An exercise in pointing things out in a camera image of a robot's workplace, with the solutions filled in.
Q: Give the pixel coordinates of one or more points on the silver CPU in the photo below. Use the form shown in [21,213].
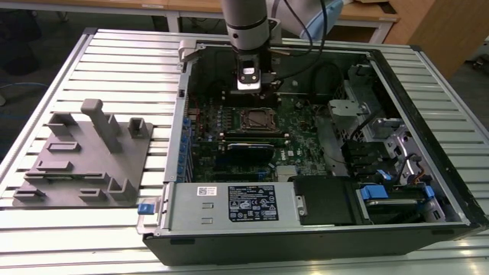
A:
[257,118]

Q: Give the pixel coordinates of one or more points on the green motherboard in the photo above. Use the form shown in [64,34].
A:
[301,143]

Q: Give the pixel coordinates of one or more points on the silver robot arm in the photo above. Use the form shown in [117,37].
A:
[243,25]

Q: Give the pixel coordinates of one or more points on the grey plastic bar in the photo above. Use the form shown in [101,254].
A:
[330,149]

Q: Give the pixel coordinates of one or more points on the grey parts rack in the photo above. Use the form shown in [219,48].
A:
[94,166]

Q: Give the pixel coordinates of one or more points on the blue disk carrier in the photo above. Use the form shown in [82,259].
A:
[371,192]

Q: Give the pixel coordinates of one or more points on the blue release latch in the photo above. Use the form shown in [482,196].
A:
[145,209]

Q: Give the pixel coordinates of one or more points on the black PC case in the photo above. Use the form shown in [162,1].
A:
[266,249]

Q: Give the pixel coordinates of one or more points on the black graphics card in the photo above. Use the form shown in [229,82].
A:
[249,159]

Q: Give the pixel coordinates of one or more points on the small blue clip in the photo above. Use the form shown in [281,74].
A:
[427,192]

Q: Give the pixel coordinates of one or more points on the silver power supply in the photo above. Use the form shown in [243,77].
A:
[182,213]

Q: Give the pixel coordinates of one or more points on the small silver heat sink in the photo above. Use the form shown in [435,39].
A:
[286,173]

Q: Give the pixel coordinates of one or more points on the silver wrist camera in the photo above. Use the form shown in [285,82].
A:
[247,84]

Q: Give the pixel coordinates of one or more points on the grey case latch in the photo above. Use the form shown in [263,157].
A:
[186,50]

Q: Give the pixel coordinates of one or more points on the perforated metal drive cage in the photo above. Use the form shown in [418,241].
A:
[345,107]

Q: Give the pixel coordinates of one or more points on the wooden desk white frame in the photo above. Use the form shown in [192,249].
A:
[76,4]
[371,13]

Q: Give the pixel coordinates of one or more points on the wooden cabinet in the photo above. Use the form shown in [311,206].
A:
[450,28]

